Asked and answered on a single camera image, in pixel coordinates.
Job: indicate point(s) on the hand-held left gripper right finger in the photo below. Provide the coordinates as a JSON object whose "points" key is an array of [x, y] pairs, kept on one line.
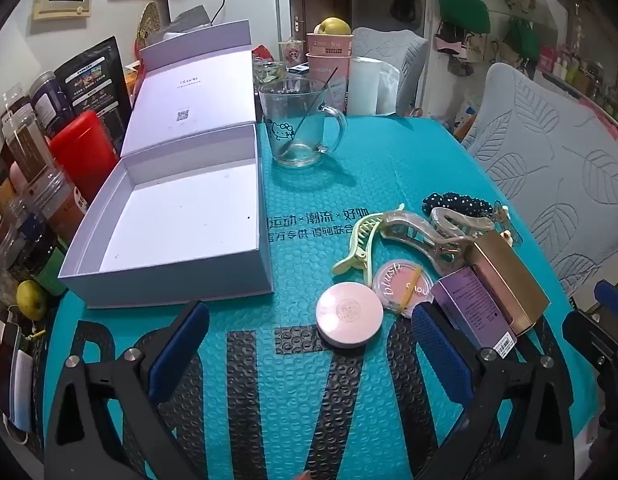
{"points": [[441, 355]]}

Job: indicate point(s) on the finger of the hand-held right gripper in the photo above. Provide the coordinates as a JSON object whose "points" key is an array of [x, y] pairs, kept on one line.
{"points": [[611, 297], [594, 340]]}

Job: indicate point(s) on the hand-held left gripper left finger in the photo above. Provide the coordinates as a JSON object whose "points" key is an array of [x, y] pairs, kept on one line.
{"points": [[181, 350]]}

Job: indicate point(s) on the purple cosmetic box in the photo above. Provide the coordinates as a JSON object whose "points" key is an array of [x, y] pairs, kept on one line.
{"points": [[469, 305]]}

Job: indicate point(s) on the clear blush compact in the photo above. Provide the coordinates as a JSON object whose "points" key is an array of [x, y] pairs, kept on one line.
{"points": [[396, 280]]}

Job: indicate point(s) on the pink round compact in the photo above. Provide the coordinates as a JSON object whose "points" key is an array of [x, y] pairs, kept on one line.
{"points": [[349, 315]]}

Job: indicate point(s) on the gold cosmetic box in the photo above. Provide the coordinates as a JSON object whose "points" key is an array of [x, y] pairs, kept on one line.
{"points": [[509, 280]]}

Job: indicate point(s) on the white gift box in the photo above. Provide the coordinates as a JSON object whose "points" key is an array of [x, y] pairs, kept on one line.
{"points": [[189, 230]]}

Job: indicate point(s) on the marbled beige hair claw clip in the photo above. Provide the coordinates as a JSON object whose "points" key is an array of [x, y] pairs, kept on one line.
{"points": [[414, 232]]}

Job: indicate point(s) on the pale yellow hair claw clip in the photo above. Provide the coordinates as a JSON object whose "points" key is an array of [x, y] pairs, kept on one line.
{"points": [[353, 259]]}

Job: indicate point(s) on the small gold hair clip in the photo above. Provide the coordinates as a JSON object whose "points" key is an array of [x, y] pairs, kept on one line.
{"points": [[504, 220]]}

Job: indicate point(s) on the black polka-dot hair scrunchie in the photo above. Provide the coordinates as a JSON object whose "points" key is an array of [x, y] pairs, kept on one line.
{"points": [[454, 202]]}

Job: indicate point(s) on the black-lid jar green label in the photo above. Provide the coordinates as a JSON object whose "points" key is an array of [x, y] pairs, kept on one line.
{"points": [[53, 272]]}

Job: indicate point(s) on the yellow-green fruit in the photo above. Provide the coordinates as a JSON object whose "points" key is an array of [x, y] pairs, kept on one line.
{"points": [[32, 300]]}

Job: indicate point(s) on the white face mask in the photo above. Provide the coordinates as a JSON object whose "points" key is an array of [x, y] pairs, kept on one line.
{"points": [[24, 390]]}

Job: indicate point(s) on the grey leaf-pattern chair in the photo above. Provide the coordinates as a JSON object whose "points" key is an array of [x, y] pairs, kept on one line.
{"points": [[394, 60], [539, 150]]}

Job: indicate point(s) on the white power bank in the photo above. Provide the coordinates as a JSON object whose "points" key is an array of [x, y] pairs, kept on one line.
{"points": [[9, 317]]}

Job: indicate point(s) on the dark blue jar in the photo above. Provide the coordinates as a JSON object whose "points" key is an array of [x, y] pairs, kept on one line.
{"points": [[31, 242]]}

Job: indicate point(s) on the clear jar reddish powder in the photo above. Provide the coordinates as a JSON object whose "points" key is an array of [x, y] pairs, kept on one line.
{"points": [[59, 205]]}

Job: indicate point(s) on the teal bubble mat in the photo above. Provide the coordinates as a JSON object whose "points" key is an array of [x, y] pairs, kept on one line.
{"points": [[339, 180]]}

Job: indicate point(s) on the red canister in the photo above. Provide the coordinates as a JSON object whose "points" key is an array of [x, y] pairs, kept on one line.
{"points": [[84, 150]]}

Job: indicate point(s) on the shelf of bottles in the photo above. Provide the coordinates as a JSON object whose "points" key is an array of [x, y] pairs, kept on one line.
{"points": [[584, 70]]}

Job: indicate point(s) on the printed plastic bag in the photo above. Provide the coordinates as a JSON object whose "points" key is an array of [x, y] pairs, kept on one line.
{"points": [[466, 120]]}

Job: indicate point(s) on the pink bottle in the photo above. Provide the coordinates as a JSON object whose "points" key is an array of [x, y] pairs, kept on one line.
{"points": [[18, 177]]}

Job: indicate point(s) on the clear jar brown label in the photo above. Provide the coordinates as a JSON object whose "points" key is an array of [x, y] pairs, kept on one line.
{"points": [[29, 152]]}

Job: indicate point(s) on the glass mug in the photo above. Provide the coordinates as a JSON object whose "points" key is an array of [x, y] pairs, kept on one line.
{"points": [[276, 110]]}

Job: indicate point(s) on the green tote bag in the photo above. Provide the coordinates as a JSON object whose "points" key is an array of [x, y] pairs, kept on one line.
{"points": [[464, 7], [523, 40]]}

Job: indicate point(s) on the black foil pouch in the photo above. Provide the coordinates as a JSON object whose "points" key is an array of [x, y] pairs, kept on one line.
{"points": [[96, 85]]}

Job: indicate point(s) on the white paper towel roll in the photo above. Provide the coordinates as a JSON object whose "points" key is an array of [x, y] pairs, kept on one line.
{"points": [[371, 85]]}

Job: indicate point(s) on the clear jar dark contents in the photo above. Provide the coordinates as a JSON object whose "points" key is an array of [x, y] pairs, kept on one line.
{"points": [[51, 102]]}

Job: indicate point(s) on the metal stirring spoon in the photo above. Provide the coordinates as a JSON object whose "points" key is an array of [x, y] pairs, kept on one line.
{"points": [[314, 102]]}

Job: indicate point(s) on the pink paper cup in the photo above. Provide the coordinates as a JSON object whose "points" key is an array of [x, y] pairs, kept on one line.
{"points": [[329, 85], [329, 45]]}

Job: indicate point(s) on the clear jar brown herb slices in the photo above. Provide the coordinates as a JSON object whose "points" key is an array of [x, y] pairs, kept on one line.
{"points": [[16, 107]]}

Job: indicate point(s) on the pink patterned tote bag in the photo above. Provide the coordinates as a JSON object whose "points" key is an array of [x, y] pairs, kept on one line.
{"points": [[451, 40]]}

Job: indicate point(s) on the red packet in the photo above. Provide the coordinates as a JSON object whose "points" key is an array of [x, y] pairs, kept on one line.
{"points": [[263, 52]]}

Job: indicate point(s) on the small cartoon glass cup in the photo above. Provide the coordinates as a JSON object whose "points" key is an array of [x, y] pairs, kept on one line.
{"points": [[291, 52]]}

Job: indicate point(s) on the round woven fan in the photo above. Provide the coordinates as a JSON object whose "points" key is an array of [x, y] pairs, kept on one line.
{"points": [[150, 25]]}

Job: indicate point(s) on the yellow apple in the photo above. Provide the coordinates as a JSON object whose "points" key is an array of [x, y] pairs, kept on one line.
{"points": [[332, 26]]}

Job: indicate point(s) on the white fridge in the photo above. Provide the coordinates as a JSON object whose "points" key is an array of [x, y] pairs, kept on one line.
{"points": [[249, 0]]}

